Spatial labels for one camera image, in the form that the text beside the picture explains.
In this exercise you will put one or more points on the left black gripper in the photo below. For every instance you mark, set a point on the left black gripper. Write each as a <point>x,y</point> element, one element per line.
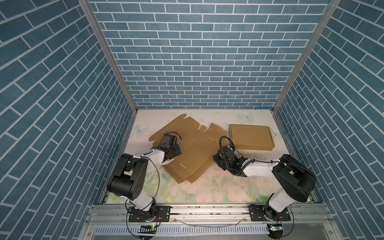
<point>177,147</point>

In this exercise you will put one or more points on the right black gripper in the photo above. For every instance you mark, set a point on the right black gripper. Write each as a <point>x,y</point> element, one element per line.
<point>215,158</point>

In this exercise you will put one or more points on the cardboard box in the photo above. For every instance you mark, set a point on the cardboard box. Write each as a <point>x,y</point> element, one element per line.
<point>198,146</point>
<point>248,137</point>

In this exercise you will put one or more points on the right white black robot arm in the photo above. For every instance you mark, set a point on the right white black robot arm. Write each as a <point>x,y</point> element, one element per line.
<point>296,181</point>

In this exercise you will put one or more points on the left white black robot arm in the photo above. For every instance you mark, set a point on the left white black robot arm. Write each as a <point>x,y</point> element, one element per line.
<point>128,177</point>

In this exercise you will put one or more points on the right green circuit board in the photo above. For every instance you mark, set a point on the right green circuit board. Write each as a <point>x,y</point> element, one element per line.
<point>275,228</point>

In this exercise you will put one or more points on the green circuit board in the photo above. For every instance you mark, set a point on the green circuit board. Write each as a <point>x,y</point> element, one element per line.
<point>275,228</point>
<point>147,230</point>

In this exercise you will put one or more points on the left green circuit board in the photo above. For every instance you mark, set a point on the left green circuit board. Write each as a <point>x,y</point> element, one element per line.
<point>147,230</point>

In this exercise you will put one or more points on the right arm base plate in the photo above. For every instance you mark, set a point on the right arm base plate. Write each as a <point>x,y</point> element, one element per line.
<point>260,213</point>

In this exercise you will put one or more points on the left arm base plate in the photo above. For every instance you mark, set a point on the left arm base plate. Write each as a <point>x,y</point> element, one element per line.
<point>139,216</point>

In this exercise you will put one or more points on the aluminium mounting rail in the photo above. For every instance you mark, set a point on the aluminium mounting rail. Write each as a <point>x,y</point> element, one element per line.
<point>309,221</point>

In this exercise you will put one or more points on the left aluminium corner post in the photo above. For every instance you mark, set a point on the left aluminium corner post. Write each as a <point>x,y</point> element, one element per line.
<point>94,24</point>

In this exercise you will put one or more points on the aluminium corner post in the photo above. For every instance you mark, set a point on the aluminium corner post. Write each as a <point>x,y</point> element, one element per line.
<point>94,24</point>
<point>318,30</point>

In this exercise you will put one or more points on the right aluminium corner post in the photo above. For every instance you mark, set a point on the right aluminium corner post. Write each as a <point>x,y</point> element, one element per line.
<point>318,30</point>

